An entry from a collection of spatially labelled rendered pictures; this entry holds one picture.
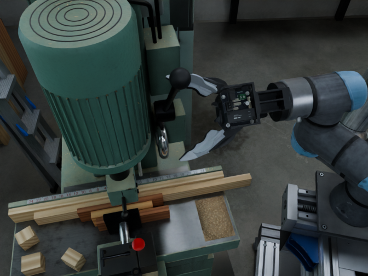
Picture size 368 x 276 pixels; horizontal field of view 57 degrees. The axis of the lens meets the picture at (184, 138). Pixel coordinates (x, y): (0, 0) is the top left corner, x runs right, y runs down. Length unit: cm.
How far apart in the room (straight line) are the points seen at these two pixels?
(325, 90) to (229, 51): 239
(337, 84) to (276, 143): 171
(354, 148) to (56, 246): 76
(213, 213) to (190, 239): 9
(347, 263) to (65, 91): 98
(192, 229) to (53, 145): 126
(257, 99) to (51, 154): 158
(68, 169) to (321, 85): 89
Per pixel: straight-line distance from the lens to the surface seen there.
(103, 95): 54
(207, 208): 97
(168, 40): 84
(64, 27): 54
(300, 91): 62
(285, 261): 173
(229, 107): 56
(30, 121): 187
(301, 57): 307
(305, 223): 120
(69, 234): 101
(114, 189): 84
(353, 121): 101
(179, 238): 96
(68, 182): 122
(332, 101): 65
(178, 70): 53
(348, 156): 70
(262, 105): 60
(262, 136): 236
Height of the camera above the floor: 179
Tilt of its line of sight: 51 degrees down
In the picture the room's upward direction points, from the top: straight up
